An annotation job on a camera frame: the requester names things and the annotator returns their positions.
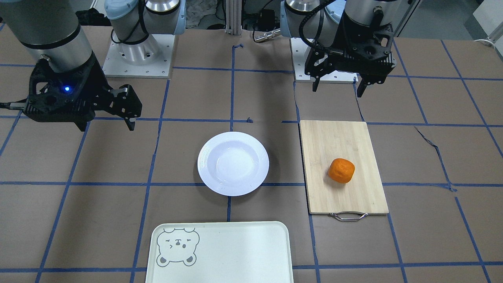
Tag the cream bear tray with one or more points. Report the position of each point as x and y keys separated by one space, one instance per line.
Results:
x=220 y=252

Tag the silver metal connector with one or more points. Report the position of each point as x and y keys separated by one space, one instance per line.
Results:
x=266 y=36

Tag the white round plate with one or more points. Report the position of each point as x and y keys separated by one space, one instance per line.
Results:
x=233 y=163

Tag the aluminium frame post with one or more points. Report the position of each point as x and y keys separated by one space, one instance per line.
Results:
x=233 y=17

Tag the bamboo cutting board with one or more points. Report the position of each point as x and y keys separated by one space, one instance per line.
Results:
x=324 y=141

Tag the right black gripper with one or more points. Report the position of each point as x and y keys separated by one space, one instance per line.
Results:
x=99 y=85

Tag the orange fruit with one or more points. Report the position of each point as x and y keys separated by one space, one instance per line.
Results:
x=341 y=170

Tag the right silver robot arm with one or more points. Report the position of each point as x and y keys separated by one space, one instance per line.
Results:
x=51 y=27

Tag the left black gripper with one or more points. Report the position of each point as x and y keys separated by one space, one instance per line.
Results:
x=338 y=42

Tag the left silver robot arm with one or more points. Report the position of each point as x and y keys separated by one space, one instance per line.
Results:
x=317 y=20

